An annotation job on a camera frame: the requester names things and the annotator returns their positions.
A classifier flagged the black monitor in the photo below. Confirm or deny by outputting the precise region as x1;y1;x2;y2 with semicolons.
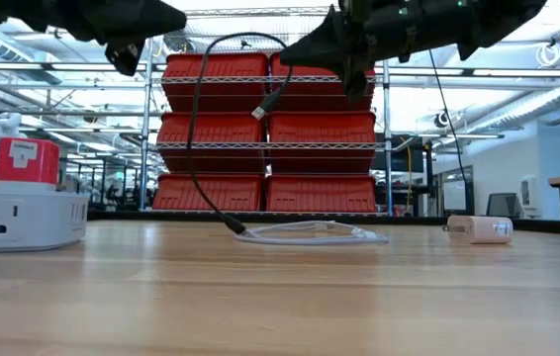
375;133;425;175

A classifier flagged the black USB cable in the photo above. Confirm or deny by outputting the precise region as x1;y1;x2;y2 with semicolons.
186;32;294;236

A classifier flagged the dark grey chair back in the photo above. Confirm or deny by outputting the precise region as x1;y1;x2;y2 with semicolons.
486;192;524;220

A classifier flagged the white wall dispenser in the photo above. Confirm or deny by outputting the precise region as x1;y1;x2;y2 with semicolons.
520;176;539;212

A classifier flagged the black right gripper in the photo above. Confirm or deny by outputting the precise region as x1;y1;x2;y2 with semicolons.
279;0;460;98

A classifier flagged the thin black cable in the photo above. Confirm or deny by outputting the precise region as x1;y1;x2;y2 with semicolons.
427;48;471;215

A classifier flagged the red USB wall charger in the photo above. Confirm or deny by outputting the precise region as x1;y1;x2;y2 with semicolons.
0;137;61;194

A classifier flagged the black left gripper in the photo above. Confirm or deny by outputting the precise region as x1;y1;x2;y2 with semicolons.
22;0;188;77

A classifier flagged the thin yellow cable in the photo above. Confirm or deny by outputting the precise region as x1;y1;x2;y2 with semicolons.
404;137;414;212

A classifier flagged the pink USB wall charger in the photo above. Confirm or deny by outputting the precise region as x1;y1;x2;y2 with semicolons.
441;214;514;246

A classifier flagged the rounded white power strip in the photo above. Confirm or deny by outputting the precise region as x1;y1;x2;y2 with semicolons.
0;188;90;254

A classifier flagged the chrome wire shelf rack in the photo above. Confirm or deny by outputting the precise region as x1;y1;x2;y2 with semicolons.
140;6;425;218

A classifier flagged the black robot arm with cables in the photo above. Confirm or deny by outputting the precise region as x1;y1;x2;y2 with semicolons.
86;211;560;237

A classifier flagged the red plastic bin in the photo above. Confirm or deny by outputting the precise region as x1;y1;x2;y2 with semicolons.
156;112;267;175
162;52;269;114
152;173;266;214
269;50;377;113
265;174;377;215
268;111;377;175

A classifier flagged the white USB cable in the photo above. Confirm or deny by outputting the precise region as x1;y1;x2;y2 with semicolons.
233;220;391;247

